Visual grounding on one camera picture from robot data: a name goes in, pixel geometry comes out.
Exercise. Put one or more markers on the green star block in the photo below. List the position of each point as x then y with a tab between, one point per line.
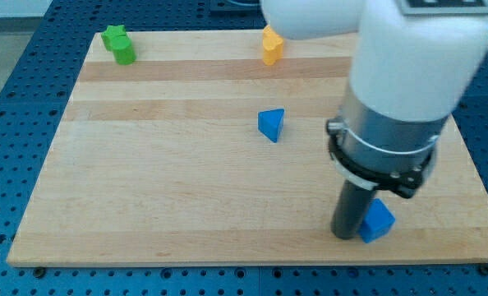
112	32

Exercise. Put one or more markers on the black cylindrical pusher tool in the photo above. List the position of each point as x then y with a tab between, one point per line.
353	204

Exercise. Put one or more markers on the yellow block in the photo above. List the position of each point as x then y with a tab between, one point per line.
272	45

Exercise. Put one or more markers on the wooden board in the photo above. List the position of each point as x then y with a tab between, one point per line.
161	163

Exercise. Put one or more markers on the blue cube block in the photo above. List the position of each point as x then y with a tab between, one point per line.
377	222

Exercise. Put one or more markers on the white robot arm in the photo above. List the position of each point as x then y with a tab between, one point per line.
412	64

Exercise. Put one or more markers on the blue triangle block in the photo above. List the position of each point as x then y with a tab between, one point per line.
270	123

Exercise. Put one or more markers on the green cylinder block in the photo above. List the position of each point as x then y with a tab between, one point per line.
123	50

